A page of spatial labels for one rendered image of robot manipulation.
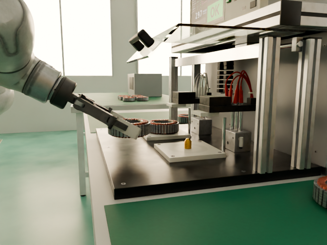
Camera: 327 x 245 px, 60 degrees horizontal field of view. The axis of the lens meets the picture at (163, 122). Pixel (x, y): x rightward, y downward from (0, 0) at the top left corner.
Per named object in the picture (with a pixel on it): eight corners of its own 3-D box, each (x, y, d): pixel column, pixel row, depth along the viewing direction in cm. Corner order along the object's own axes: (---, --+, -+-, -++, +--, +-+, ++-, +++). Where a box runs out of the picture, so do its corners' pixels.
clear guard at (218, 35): (147, 57, 49) (147, 21, 48) (126, 63, 72) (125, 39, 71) (303, 60, 58) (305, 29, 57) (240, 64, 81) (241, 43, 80)
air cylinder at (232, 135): (234, 152, 76) (235, 132, 75) (221, 146, 83) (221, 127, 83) (250, 151, 78) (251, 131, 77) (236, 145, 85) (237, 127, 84)
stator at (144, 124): (110, 139, 69) (109, 124, 68) (106, 131, 79) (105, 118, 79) (154, 137, 72) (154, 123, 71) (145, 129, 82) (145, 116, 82)
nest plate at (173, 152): (169, 162, 67) (169, 157, 67) (154, 148, 82) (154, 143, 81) (226, 157, 72) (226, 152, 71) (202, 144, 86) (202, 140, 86)
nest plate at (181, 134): (146, 140, 90) (146, 137, 90) (137, 132, 105) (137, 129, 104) (190, 138, 94) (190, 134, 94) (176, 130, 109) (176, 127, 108)
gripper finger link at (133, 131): (116, 115, 68) (117, 115, 67) (141, 129, 70) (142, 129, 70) (110, 126, 68) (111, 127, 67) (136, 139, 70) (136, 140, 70)
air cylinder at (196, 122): (198, 135, 99) (198, 119, 98) (190, 131, 106) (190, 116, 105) (211, 134, 101) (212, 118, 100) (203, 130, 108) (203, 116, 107)
